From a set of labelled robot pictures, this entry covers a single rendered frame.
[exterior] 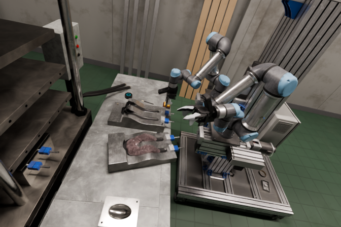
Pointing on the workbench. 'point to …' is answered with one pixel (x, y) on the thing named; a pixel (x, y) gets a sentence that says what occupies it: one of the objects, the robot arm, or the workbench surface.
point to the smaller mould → (119, 212)
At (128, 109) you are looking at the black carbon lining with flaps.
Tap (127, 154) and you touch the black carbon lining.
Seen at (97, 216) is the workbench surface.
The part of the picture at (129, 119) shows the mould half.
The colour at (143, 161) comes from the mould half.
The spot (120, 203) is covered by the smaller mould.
